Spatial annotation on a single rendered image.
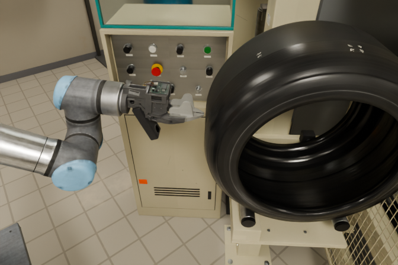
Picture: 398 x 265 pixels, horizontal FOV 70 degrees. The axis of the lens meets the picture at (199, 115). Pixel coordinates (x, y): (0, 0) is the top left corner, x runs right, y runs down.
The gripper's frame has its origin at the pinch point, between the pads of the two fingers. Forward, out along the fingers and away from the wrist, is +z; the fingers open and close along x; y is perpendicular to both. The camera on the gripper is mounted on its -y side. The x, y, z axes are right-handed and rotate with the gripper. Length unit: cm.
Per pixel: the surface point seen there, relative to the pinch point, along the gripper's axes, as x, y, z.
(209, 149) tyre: -8.3, -3.9, 3.5
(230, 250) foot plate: 29, -118, 32
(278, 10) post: 26.4, 22.9, 19.7
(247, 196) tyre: -11.8, -16.1, 15.9
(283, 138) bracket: 24.1, -23.5, 35.0
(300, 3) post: 26.4, 25.8, 25.4
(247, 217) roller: -10.0, -28.1, 18.7
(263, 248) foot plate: 31, -116, 52
